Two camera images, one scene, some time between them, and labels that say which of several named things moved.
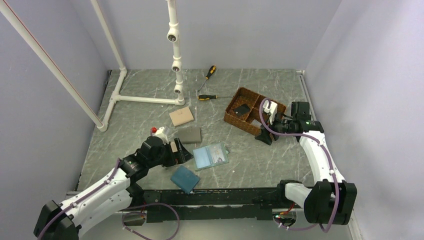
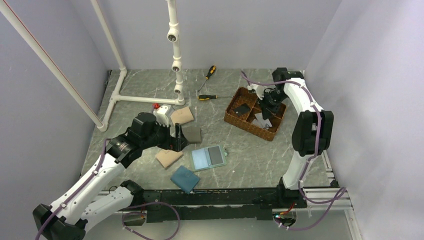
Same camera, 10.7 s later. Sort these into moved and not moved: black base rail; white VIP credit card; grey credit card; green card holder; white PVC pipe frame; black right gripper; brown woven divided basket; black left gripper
Moved: black left gripper; black right gripper
Not moved: brown woven divided basket; green card holder; black base rail; white PVC pipe frame; grey credit card; white VIP credit card
